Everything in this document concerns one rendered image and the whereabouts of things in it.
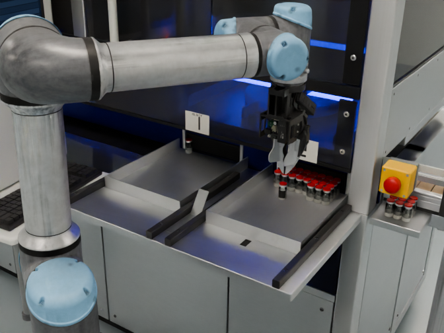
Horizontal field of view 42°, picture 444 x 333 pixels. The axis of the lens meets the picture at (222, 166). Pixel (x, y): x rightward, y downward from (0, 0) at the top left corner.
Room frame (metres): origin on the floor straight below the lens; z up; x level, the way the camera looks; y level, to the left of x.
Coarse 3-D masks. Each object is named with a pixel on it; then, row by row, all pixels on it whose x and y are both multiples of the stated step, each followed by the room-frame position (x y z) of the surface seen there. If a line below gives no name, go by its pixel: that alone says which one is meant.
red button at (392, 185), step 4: (392, 176) 1.26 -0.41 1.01; (388, 180) 1.24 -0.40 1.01; (392, 180) 1.24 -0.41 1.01; (396, 180) 1.24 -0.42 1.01; (384, 184) 1.25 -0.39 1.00; (388, 184) 1.24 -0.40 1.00; (392, 184) 1.23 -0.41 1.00; (396, 184) 1.23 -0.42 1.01; (400, 184) 1.24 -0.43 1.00; (384, 188) 1.25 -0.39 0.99; (388, 188) 1.24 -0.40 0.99; (392, 188) 1.23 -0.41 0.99; (396, 188) 1.23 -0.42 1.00; (388, 192) 1.24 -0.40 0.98; (392, 192) 1.23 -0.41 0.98; (396, 192) 1.23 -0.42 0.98
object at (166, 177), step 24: (168, 144) 1.67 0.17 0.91; (120, 168) 1.49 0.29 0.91; (144, 168) 1.56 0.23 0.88; (168, 168) 1.56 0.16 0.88; (192, 168) 1.56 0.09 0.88; (216, 168) 1.57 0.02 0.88; (240, 168) 1.55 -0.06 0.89; (144, 192) 1.36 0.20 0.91; (168, 192) 1.41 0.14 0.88; (192, 192) 1.35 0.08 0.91
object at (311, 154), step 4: (308, 144) 1.39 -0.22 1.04; (312, 144) 1.39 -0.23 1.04; (316, 144) 1.38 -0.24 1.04; (288, 148) 1.42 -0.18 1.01; (308, 148) 1.39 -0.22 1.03; (312, 148) 1.39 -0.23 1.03; (316, 148) 1.38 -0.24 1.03; (304, 152) 1.40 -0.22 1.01; (308, 152) 1.39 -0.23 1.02; (312, 152) 1.39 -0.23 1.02; (316, 152) 1.38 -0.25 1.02; (308, 156) 1.39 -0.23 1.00; (312, 156) 1.39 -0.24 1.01; (316, 156) 1.38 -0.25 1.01; (304, 160) 1.40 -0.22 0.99; (308, 160) 1.39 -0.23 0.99; (312, 160) 1.39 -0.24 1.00; (316, 160) 1.38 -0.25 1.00
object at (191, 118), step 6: (186, 114) 1.60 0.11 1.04; (192, 114) 1.59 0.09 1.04; (198, 114) 1.58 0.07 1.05; (186, 120) 1.60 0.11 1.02; (192, 120) 1.59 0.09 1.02; (204, 120) 1.57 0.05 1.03; (186, 126) 1.60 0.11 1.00; (192, 126) 1.59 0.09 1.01; (204, 126) 1.57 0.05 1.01; (198, 132) 1.58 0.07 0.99; (204, 132) 1.57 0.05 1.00
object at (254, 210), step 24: (264, 168) 1.50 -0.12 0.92; (240, 192) 1.39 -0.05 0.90; (264, 192) 1.42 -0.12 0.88; (288, 192) 1.42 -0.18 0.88; (216, 216) 1.24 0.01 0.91; (240, 216) 1.28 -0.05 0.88; (264, 216) 1.29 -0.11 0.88; (288, 216) 1.29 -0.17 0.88; (312, 216) 1.29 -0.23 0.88; (264, 240) 1.16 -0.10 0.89; (288, 240) 1.13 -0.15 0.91
